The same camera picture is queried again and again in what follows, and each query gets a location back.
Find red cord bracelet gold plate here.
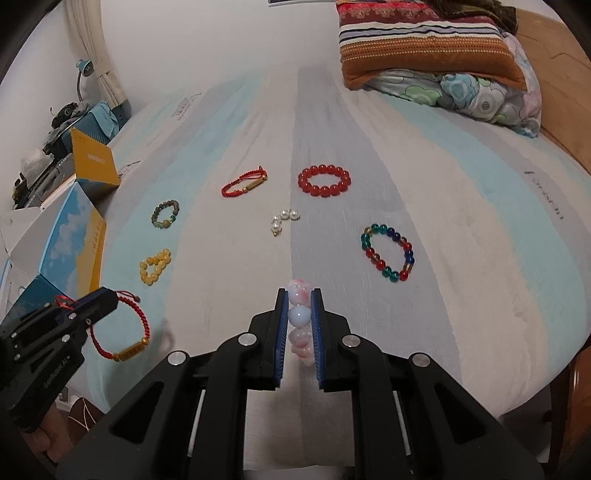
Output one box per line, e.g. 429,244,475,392
51,289,151,362

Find yellow bead bracelet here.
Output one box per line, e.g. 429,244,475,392
138,248,174,287

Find brown green bead bracelet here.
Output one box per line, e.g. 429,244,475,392
150,199,181,230

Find multicolour glass bead bracelet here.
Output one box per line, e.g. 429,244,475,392
359,223,416,283

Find pink white bead bracelet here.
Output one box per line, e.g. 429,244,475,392
284,277,317,367

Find small red cord gold tube bracelet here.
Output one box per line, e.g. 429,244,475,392
220,165,270,198

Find red bead bracelet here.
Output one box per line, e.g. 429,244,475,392
296,163,353,198

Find person's left hand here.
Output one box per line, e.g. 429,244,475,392
22,405,73,463

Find open blue white cardboard box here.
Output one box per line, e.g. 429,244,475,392
1,129,120,319

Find teal suitcase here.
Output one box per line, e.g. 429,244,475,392
73,101,132,144

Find striped bed sheet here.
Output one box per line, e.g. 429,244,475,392
70,66,590,416

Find blue desk lamp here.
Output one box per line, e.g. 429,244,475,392
76,59,94,102

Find beige curtain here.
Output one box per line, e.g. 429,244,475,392
65,0,127,109

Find floral quilt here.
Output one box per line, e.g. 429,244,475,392
366,33,542,138

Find wooden headboard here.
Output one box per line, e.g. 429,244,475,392
517,9,591,170

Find striped orange pillow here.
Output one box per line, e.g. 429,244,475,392
335,1,526,91

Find brown fuzzy blanket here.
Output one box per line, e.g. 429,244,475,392
427,0,519,34

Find white pearl string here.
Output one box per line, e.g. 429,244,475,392
269,208,302,238

